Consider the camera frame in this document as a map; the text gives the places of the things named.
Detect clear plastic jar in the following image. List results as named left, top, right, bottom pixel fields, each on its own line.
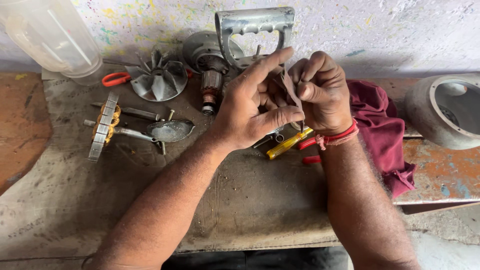
left=0, top=0, right=104, bottom=86

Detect grey metal handle casting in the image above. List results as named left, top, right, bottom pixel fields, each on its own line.
left=214, top=6, right=296, bottom=71

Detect person's left hand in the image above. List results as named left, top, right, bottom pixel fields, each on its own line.
left=209, top=46, right=305, bottom=151

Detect yellow handled screwdriver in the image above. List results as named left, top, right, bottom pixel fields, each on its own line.
left=266, top=127, right=314, bottom=160

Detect orange handled cutter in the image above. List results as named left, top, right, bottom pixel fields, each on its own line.
left=101, top=71, right=133, bottom=88

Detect dark metal chisel bar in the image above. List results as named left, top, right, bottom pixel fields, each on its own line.
left=91, top=101, right=161, bottom=122

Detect grey worn table mat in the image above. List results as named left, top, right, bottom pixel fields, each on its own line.
left=0, top=69, right=343, bottom=260

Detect red handled pliers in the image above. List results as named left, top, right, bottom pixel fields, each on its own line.
left=298, top=136, right=324, bottom=165

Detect motor armature with commutator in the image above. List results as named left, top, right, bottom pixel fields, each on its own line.
left=200, top=69, right=226, bottom=116

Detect brown sandpaper strip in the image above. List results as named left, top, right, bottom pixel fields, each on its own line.
left=275, top=69, right=305, bottom=134

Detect metal fan impeller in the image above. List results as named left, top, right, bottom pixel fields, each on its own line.
left=125, top=50, right=189, bottom=103

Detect round metal end plate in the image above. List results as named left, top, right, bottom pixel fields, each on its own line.
left=182, top=30, right=247, bottom=74

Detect grey round metal housing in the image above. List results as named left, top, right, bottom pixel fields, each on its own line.
left=404, top=73, right=480, bottom=151

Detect stator with copper winding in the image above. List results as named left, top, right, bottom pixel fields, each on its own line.
left=88, top=91, right=122, bottom=163

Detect oval metal cover plate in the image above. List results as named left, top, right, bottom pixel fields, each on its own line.
left=146, top=119, right=196, bottom=143

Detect person's right hand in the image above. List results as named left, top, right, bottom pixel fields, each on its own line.
left=288, top=50, right=355, bottom=137

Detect red thread wristband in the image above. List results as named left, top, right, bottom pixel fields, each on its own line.
left=315, top=119, right=360, bottom=151

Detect person's dark trousers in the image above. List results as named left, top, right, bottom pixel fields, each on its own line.
left=161, top=245, right=350, bottom=270

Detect small metal spanner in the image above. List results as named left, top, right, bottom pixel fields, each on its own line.
left=251, top=127, right=286, bottom=149

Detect maroon cloth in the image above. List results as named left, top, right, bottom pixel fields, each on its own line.
left=346, top=79, right=417, bottom=199

